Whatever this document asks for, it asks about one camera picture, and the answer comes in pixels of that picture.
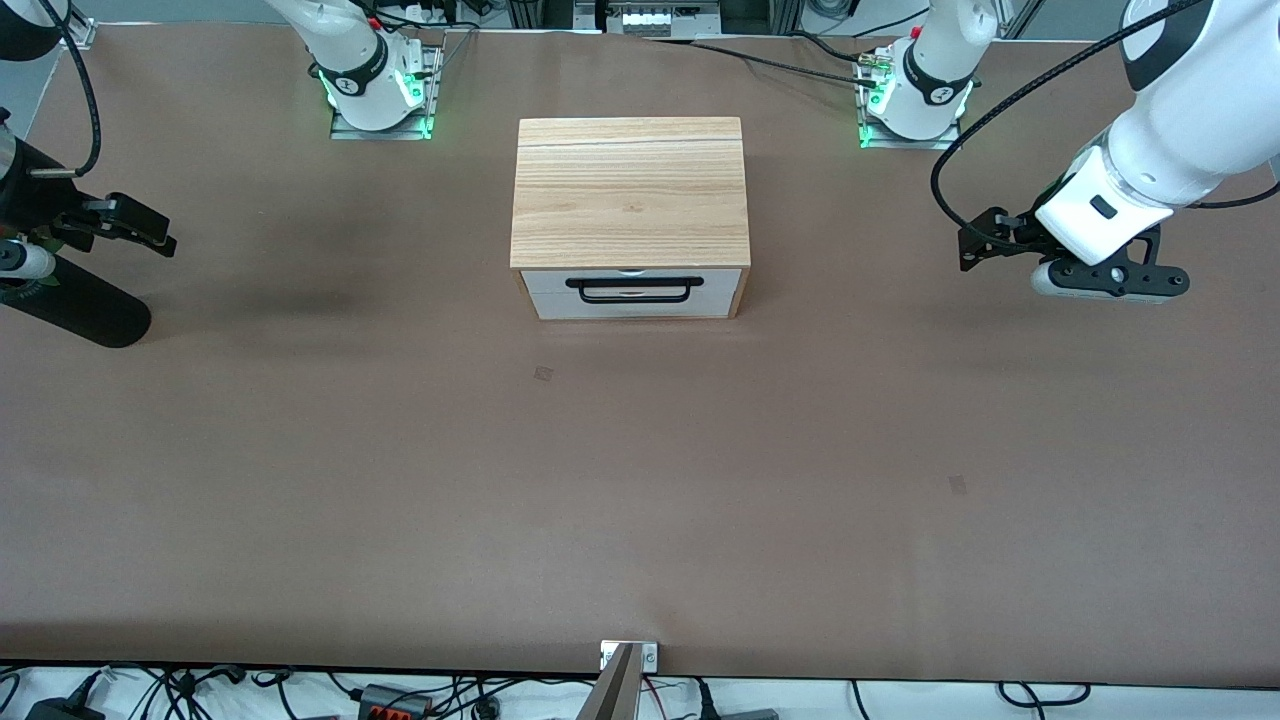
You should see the white drawer with black handle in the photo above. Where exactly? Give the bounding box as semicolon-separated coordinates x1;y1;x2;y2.
533;285;740;321
520;268;746;301

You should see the light wooden drawer cabinet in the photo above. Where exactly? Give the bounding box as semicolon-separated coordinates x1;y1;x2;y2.
510;117;752;321

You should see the black vase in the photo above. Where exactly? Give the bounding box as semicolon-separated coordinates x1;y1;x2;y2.
0;255;153;349

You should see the silver control device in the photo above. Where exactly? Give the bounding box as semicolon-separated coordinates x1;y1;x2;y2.
574;0;723;39

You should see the black power adapter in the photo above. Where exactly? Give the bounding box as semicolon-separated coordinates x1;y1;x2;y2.
24;670;109;720

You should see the red and black connector box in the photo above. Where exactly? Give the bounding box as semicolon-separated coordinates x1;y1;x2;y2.
357;684;434;720

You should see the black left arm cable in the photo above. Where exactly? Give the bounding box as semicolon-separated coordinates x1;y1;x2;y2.
930;0;1280;253

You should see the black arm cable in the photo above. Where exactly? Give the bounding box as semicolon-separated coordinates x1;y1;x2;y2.
38;0;103;179
930;0;1280;253

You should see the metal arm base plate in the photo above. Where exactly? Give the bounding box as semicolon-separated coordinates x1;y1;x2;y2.
330;44;443;141
857;50;967;152

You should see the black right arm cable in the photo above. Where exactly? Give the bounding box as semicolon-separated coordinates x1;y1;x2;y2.
38;0;103;179

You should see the black cable on table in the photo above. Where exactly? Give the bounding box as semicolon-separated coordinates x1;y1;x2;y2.
648;34;883;87

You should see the black looped cable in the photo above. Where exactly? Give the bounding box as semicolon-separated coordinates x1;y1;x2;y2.
997;682;1092;708

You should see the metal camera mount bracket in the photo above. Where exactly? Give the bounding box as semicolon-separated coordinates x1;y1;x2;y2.
578;640;660;720

